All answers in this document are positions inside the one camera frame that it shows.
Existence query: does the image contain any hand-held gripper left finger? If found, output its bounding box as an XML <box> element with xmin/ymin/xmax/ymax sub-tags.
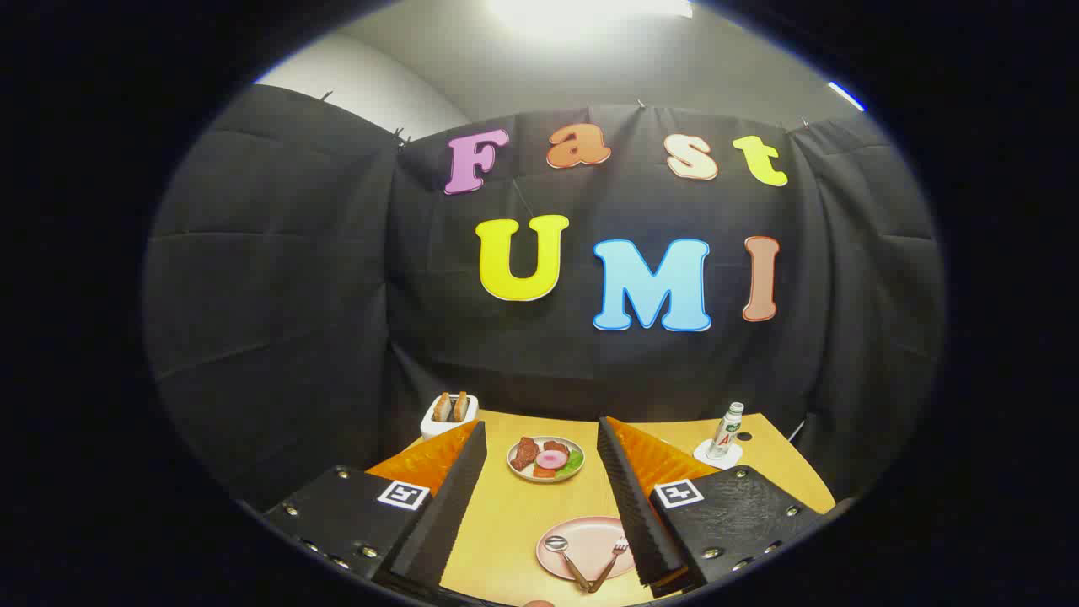
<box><xmin>263</xmin><ymin>420</ymin><xmax>488</xmax><ymax>601</ymax></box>

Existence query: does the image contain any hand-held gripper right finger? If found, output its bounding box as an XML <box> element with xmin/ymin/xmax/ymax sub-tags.
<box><xmin>597</xmin><ymin>416</ymin><xmax>837</xmax><ymax>598</ymax></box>

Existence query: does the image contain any silver metal fork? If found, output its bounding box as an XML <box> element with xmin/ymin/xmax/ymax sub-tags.
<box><xmin>588</xmin><ymin>537</ymin><xmax>631</xmax><ymax>594</ymax></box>

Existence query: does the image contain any silver metal spoon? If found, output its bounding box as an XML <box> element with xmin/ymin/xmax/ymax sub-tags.
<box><xmin>544</xmin><ymin>535</ymin><xmax>591</xmax><ymax>591</ymax></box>

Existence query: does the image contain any pink round plate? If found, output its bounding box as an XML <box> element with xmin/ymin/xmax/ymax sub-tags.
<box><xmin>536</xmin><ymin>516</ymin><xmax>637</xmax><ymax>583</ymax></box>

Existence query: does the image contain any oval plate of food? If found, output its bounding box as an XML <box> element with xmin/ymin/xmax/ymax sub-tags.
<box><xmin>507</xmin><ymin>436</ymin><xmax>585</xmax><ymax>483</ymax></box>

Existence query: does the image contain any white toaster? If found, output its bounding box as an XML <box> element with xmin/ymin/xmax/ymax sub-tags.
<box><xmin>419</xmin><ymin>391</ymin><xmax>480</xmax><ymax>439</ymax></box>

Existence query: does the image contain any white square coaster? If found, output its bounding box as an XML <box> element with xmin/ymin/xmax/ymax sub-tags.
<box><xmin>693</xmin><ymin>438</ymin><xmax>744</xmax><ymax>470</ymax></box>

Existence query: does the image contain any small labelled drink bottle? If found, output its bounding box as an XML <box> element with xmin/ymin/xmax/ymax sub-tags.
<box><xmin>708</xmin><ymin>402</ymin><xmax>745</xmax><ymax>459</ymax></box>

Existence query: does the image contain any bright ceiling light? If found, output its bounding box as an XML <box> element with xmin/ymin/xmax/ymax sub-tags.
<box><xmin>485</xmin><ymin>0</ymin><xmax>694</xmax><ymax>26</ymax></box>

